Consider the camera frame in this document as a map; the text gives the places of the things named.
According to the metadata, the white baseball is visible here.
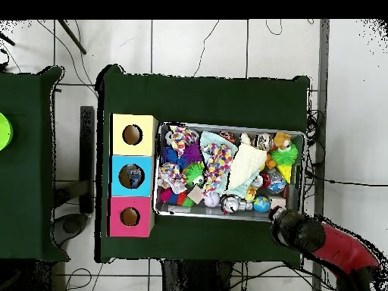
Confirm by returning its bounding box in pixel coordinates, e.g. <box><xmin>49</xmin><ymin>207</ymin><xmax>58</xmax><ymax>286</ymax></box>
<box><xmin>203</xmin><ymin>191</ymin><xmax>221</xmax><ymax>209</ymax></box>

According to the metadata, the green fluffy toy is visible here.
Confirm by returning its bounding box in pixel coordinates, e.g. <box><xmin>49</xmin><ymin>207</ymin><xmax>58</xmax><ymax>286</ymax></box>
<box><xmin>270</xmin><ymin>144</ymin><xmax>300</xmax><ymax>168</ymax></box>

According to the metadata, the green plastic bowl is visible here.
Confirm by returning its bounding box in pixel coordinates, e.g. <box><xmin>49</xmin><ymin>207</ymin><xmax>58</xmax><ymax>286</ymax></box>
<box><xmin>0</xmin><ymin>112</ymin><xmax>14</xmax><ymax>152</ymax></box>

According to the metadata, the green spiky ball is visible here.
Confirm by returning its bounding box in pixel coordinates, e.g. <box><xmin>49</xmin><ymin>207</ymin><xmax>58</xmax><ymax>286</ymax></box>
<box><xmin>184</xmin><ymin>161</ymin><xmax>207</xmax><ymax>186</ymax></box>

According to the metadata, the crushed silver drink can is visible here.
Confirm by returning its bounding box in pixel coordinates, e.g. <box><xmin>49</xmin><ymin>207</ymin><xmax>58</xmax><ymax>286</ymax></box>
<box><xmin>254</xmin><ymin>133</ymin><xmax>274</xmax><ymax>152</ymax></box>

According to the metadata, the grey round base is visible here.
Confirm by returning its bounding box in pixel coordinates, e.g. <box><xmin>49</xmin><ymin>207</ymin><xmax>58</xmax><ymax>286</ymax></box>
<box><xmin>53</xmin><ymin>211</ymin><xmax>90</xmax><ymax>246</ymax></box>

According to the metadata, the blue spiky ball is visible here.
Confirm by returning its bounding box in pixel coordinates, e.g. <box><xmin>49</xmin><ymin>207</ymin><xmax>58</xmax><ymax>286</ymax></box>
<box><xmin>163</xmin><ymin>146</ymin><xmax>183</xmax><ymax>167</ymax></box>

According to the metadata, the wooden three-hole box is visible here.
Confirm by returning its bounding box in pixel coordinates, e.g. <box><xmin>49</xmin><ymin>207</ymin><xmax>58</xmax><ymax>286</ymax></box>
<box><xmin>108</xmin><ymin>113</ymin><xmax>158</xmax><ymax>238</ymax></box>

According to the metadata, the blue globe ball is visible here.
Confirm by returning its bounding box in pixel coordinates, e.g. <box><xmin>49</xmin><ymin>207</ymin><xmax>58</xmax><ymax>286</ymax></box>
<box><xmin>252</xmin><ymin>195</ymin><xmax>271</xmax><ymax>214</ymax></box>

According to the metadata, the colourful patterned cloth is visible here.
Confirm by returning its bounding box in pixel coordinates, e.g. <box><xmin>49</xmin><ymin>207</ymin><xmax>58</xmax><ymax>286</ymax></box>
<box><xmin>202</xmin><ymin>144</ymin><xmax>235</xmax><ymax>196</ymax></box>
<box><xmin>157</xmin><ymin>162</ymin><xmax>188</xmax><ymax>194</ymax></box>
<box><xmin>167</xmin><ymin>125</ymin><xmax>200</xmax><ymax>158</ymax></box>

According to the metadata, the black flat bar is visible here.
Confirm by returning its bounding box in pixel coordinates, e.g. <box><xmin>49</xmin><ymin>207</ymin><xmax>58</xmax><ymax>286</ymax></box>
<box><xmin>80</xmin><ymin>105</ymin><xmax>96</xmax><ymax>214</ymax></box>

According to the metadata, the yellow rubber duck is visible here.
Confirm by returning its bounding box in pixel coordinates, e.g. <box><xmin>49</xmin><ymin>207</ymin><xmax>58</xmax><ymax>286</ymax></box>
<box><xmin>244</xmin><ymin>186</ymin><xmax>258</xmax><ymax>204</ymax></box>

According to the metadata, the brown plush bear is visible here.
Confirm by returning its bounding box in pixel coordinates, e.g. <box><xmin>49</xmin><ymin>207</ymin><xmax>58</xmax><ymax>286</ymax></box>
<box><xmin>274</xmin><ymin>131</ymin><xmax>293</xmax><ymax>152</ymax></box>

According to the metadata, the red black drink can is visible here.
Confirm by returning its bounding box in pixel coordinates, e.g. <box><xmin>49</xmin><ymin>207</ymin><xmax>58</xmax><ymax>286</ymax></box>
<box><xmin>220</xmin><ymin>194</ymin><xmax>241</xmax><ymax>215</ymax></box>

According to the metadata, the black rod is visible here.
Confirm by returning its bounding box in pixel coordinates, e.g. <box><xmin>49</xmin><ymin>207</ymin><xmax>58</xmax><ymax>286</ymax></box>
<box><xmin>57</xmin><ymin>20</ymin><xmax>87</xmax><ymax>55</ymax></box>

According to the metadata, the dark green table cloth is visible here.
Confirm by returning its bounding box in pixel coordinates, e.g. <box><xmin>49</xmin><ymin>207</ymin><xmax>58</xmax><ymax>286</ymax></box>
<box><xmin>95</xmin><ymin>63</ymin><xmax>311</xmax><ymax>264</ymax></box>
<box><xmin>0</xmin><ymin>65</ymin><xmax>70</xmax><ymax>261</ymax></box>

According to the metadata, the black cable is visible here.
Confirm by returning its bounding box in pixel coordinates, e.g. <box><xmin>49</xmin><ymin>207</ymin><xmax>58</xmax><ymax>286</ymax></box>
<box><xmin>193</xmin><ymin>20</ymin><xmax>221</xmax><ymax>77</ymax></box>
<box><xmin>305</xmin><ymin>175</ymin><xmax>388</xmax><ymax>188</ymax></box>
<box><xmin>264</xmin><ymin>20</ymin><xmax>283</xmax><ymax>36</ymax></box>

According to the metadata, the mint green cloth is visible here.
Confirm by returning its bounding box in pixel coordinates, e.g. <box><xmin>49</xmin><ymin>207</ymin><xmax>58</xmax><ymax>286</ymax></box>
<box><xmin>199</xmin><ymin>130</ymin><xmax>255</xmax><ymax>200</ymax></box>

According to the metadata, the purple spiky ball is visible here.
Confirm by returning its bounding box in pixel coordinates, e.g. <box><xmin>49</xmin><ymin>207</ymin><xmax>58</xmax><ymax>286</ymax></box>
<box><xmin>184</xmin><ymin>142</ymin><xmax>205</xmax><ymax>164</ymax></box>

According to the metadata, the cream yellow cloth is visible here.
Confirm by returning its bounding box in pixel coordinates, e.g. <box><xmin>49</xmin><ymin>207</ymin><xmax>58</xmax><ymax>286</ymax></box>
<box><xmin>225</xmin><ymin>142</ymin><xmax>268</xmax><ymax>192</ymax></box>

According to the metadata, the shallow clear mesh bin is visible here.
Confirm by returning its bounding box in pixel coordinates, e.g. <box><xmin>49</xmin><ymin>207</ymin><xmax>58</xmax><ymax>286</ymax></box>
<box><xmin>154</xmin><ymin>120</ymin><xmax>306</xmax><ymax>224</ymax></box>

